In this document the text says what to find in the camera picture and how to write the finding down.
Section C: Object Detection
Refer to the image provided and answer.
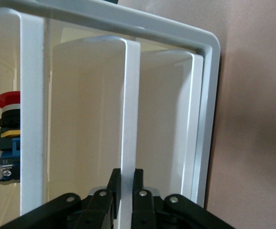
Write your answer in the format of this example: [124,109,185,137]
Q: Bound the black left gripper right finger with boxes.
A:
[131,168,157,229]

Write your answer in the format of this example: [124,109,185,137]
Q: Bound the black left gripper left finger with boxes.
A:
[67,168,122,229]

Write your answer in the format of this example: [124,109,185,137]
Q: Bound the white drawer cabinet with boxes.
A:
[0,0,222,210]

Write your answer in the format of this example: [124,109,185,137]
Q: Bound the white plastic drawer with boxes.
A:
[48,35,141,229]

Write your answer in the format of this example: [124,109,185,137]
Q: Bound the red emergency stop button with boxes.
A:
[0,91,21,184]

